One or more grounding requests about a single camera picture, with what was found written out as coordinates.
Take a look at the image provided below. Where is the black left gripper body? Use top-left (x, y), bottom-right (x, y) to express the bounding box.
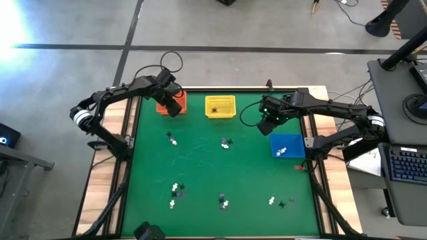
top-left (155, 81), bottom-right (184, 119)

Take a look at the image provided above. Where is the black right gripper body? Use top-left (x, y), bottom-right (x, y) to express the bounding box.
top-left (256, 94), bottom-right (298, 137)

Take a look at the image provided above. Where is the orange plastic basket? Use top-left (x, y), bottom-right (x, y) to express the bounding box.
top-left (155, 90), bottom-right (187, 116)

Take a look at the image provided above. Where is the blue plastic basket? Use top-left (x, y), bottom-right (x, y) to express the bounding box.
top-left (270, 133), bottom-right (306, 159)

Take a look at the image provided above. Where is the yellow plastic basket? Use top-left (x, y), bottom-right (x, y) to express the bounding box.
top-left (205, 95), bottom-right (237, 119)

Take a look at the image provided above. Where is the green table mat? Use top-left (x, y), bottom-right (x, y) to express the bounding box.
top-left (121, 91), bottom-right (321, 238)

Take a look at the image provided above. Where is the black desk support beam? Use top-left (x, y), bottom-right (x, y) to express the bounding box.
top-left (342, 139), bottom-right (370, 163)

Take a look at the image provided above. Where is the white paper sheet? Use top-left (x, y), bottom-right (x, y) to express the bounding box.
top-left (346, 138), bottom-right (383, 177)

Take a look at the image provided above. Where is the black stand base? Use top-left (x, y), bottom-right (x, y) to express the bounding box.
top-left (365, 0), bottom-right (411, 37)

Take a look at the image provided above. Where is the black slanted pole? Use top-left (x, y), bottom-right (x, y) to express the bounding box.
top-left (381, 25), bottom-right (427, 71)

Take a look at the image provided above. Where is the black box device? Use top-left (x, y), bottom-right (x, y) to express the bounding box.
top-left (409, 61), bottom-right (427, 94)

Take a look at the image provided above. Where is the dark box with striped edge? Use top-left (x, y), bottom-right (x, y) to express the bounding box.
top-left (380, 0), bottom-right (427, 40)

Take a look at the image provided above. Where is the black device with light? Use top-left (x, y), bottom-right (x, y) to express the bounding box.
top-left (0, 122), bottom-right (21, 149)

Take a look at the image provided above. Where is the grey side desk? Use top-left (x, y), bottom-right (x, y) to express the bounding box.
top-left (0, 143), bottom-right (55, 240)

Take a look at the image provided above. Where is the black aluminium table frame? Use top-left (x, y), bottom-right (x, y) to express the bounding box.
top-left (71, 79), bottom-right (363, 240)

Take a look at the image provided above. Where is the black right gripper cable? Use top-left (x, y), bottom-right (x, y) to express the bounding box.
top-left (238, 101), bottom-right (265, 129)

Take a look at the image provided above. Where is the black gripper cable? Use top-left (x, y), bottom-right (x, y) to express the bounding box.
top-left (134, 50), bottom-right (184, 81)
top-left (238, 101), bottom-right (265, 129)

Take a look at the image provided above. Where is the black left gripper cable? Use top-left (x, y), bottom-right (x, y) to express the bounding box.
top-left (134, 50), bottom-right (184, 81)

